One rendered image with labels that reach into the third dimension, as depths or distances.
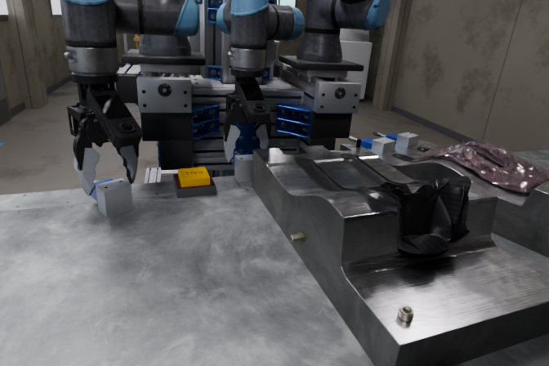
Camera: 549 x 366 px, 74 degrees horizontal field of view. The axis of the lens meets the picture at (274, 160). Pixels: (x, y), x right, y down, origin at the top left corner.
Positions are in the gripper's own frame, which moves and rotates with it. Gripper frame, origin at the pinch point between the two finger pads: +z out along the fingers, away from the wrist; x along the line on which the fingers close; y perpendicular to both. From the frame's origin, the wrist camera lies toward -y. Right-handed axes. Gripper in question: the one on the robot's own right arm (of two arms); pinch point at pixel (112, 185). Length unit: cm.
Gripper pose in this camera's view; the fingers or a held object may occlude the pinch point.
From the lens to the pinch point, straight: 73.1
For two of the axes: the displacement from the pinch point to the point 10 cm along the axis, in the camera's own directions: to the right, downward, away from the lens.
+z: -0.6, 9.3, 3.6
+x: -6.8, 2.2, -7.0
